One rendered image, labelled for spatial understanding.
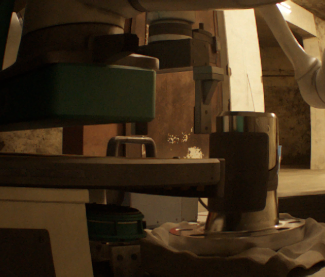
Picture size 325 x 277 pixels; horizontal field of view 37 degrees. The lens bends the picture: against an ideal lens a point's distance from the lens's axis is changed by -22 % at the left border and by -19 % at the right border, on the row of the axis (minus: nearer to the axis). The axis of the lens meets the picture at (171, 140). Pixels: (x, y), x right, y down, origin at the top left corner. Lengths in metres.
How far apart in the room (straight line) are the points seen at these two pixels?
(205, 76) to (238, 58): 5.88
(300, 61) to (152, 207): 0.52
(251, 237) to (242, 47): 6.09
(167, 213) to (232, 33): 5.42
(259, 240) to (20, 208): 0.46
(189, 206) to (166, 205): 0.10
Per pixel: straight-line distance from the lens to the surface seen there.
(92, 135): 5.40
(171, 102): 6.01
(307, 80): 1.30
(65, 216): 0.55
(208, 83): 0.90
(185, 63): 0.91
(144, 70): 0.65
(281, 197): 1.19
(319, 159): 9.32
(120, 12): 0.65
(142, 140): 1.46
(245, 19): 7.09
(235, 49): 6.76
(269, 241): 0.87
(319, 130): 9.33
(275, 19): 1.25
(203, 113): 0.90
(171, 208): 1.46
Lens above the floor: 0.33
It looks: 1 degrees up
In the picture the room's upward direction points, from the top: straight up
